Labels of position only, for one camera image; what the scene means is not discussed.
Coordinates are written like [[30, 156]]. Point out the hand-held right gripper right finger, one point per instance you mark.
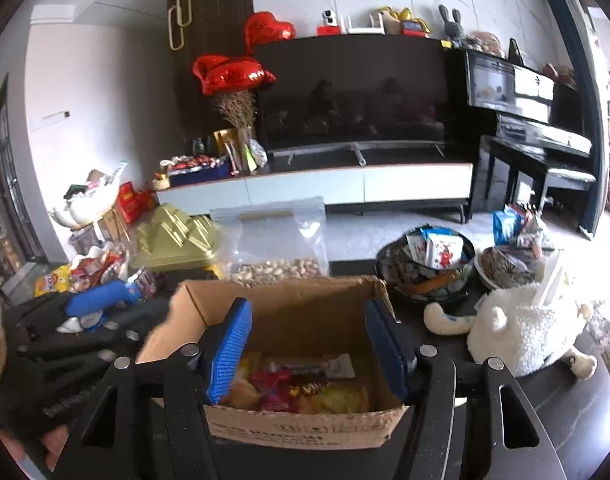
[[391, 360]]

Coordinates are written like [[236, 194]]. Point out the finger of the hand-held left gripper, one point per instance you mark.
[[130, 322], [97, 300]]

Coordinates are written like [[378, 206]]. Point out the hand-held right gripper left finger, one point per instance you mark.
[[230, 355]]

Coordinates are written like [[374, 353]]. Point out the silver snack packet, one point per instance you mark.
[[80, 323]]

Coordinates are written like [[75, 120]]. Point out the orange snack packet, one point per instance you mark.
[[242, 385]]

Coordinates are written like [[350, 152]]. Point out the red snack packet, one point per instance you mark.
[[272, 389]]

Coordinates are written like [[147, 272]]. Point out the yellow chip packet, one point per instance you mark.
[[342, 399]]

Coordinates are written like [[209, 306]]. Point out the white snack bar wrapper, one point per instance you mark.
[[310, 365]]

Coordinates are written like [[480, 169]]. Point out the dark snack packet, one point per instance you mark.
[[310, 385]]

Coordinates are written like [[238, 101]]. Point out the brown cardboard box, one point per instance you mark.
[[310, 310]]

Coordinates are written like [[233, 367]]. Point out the patterned bowl of snacks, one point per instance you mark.
[[425, 270]]

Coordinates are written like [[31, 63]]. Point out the patterned plate of snacks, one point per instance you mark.
[[515, 267]]

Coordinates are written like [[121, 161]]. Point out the person's left hand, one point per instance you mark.
[[52, 444]]

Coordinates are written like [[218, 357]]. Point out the pile of assorted snack packets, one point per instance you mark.
[[85, 272]]

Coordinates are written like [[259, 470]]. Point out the small cardboard box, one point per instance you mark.
[[110, 227]]

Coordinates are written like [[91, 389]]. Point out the gold pyramid box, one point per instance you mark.
[[180, 240]]

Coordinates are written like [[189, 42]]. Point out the red gift boxes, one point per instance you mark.
[[135, 202]]

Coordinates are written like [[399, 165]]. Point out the clear zip bag of nuts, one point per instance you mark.
[[275, 245]]

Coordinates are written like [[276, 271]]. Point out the small woven basket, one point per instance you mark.
[[161, 181]]

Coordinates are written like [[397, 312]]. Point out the white plush rabbit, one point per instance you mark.
[[525, 325]]

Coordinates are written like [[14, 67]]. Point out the dark glass door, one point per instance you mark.
[[10, 175]]

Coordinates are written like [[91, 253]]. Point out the dark blue chocolate box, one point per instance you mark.
[[197, 170]]

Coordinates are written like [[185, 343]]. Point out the blue snack bag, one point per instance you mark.
[[507, 225]]

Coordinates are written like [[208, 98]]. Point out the white television cabinet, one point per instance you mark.
[[335, 185]]

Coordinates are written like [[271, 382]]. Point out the gold gift bag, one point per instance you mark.
[[225, 152]]

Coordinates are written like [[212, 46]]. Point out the silver foil bag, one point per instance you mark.
[[257, 154]]

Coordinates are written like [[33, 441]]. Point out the dried flower bouquet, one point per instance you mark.
[[235, 110]]

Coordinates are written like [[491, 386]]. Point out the black piano bench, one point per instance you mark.
[[570, 182]]

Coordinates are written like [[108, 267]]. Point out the black television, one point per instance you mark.
[[350, 95]]

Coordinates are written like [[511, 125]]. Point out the black upright piano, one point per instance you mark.
[[530, 110]]

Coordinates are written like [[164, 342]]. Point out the small red heart balloon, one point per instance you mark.
[[267, 32]]

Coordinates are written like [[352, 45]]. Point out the brown plush bear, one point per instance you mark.
[[485, 42]]

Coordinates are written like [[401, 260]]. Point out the black metronome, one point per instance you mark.
[[516, 52]]

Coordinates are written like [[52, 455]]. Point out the white router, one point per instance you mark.
[[366, 25]]

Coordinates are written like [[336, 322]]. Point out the grey bunny doll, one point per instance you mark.
[[451, 27]]

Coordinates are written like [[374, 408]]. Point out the yellow toy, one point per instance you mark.
[[405, 20]]

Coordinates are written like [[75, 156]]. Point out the gold wall decoration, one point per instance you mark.
[[180, 17]]

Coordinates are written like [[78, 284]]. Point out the white security camera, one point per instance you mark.
[[329, 21]]

